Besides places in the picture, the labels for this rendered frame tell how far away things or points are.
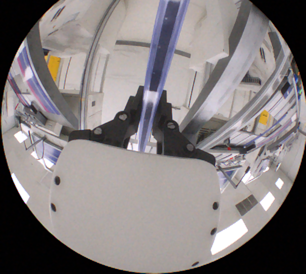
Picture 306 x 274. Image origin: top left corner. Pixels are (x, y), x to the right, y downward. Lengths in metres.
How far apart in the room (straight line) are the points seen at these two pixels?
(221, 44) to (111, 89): 2.04
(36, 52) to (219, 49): 0.48
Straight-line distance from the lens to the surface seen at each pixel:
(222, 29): 0.19
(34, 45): 0.43
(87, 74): 0.66
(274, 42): 0.43
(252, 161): 2.05
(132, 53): 2.15
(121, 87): 2.06
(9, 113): 4.08
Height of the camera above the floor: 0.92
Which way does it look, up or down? 15 degrees up
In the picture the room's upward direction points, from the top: 169 degrees counter-clockwise
